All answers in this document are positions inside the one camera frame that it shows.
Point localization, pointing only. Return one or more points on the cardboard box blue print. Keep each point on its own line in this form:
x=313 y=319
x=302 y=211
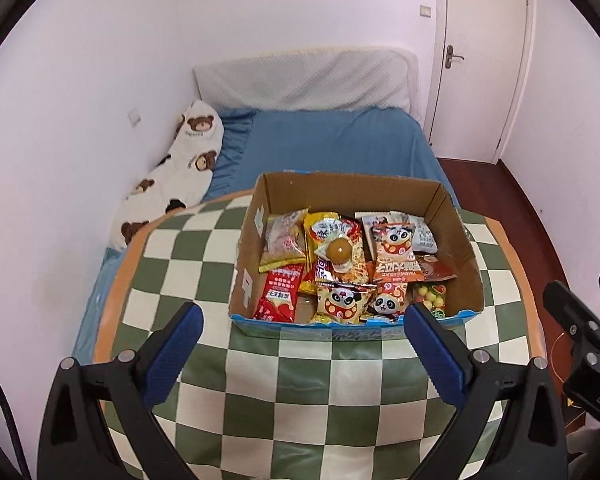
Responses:
x=360 y=190

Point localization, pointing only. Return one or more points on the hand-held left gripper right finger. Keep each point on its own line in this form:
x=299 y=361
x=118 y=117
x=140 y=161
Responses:
x=435 y=350

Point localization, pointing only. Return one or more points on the large red snack packet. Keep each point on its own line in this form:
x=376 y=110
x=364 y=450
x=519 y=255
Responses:
x=277 y=295

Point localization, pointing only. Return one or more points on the orange panda snack packet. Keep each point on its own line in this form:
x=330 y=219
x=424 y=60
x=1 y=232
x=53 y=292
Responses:
x=397 y=260

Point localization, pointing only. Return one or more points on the green gum balls packet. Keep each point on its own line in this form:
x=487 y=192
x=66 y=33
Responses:
x=427 y=297

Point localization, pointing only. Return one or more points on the white snack packet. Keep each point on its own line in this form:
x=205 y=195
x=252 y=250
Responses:
x=422 y=237

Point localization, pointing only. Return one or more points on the yellow-edged cracker packet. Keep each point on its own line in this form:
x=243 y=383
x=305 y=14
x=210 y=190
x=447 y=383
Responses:
x=282 y=240

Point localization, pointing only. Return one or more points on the yellow red snack packet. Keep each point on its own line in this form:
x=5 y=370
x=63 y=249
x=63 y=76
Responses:
x=325 y=227

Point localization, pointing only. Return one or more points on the white door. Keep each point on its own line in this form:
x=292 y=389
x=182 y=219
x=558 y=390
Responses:
x=480 y=35

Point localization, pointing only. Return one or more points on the braised egg clear packet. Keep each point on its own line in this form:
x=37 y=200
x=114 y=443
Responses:
x=340 y=251

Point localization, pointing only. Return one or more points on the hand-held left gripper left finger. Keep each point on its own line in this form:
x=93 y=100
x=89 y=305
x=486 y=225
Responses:
x=175 y=350

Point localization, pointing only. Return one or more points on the yellow panda snack packet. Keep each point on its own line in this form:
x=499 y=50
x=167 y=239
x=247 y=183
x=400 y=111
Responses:
x=340 y=305

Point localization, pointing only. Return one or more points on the bed with blue sheet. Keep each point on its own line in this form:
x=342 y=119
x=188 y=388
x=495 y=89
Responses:
x=330 y=145

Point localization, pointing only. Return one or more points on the brown biscuit packet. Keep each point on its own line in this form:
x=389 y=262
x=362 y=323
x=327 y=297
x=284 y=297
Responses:
x=437 y=267

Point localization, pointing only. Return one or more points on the green white checkered tablecloth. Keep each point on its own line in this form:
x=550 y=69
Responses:
x=305 y=385

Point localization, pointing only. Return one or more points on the red-orange panda chips packet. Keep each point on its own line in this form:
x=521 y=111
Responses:
x=387 y=302

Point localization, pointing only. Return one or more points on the white wall socket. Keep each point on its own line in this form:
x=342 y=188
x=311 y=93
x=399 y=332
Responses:
x=135 y=118

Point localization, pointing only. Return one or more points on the white light switch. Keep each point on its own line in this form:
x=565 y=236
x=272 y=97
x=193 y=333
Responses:
x=425 y=10

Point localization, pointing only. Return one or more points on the white bear print pillow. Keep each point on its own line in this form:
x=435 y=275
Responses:
x=190 y=170

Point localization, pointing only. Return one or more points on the white padded headboard cushion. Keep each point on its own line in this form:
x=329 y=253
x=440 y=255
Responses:
x=305 y=80

